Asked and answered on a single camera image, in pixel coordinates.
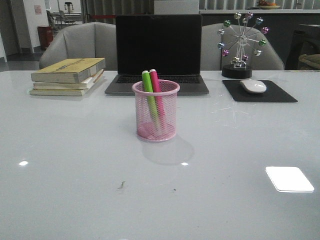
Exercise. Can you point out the grey armchair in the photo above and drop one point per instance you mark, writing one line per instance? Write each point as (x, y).
(260, 58)
(87, 40)

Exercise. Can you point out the white computer mouse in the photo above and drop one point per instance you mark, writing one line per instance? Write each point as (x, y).
(253, 86)

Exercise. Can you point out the left grey armchair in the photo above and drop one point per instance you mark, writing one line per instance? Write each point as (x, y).
(87, 40)

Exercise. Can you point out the green highlighter pen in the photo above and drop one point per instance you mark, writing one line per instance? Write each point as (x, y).
(147, 86)

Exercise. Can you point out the bottom pale book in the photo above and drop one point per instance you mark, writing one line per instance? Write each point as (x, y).
(36, 92)

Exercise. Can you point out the middle white book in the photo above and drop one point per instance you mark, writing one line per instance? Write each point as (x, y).
(86, 84)

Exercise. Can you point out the red trash bin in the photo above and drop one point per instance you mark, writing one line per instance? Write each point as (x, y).
(45, 35)

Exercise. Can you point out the right grey armchair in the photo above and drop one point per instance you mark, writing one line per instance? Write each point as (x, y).
(260, 58)

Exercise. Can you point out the pink mesh pen holder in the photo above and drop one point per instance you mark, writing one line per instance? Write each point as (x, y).
(144, 124)

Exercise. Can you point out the fruit bowl on counter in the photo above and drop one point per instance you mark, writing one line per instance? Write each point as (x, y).
(267, 5)

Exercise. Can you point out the black mouse pad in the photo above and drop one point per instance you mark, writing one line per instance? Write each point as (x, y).
(273, 93)

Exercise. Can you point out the grey laptop with black screen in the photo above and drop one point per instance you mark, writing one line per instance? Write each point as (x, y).
(167, 43)

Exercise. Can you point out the pink highlighter pen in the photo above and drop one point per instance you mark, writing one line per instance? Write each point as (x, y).
(157, 89)

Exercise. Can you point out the top yellow book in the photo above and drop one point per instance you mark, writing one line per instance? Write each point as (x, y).
(71, 70)

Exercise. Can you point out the ferris wheel desk ornament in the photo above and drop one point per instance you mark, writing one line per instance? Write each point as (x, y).
(240, 38)

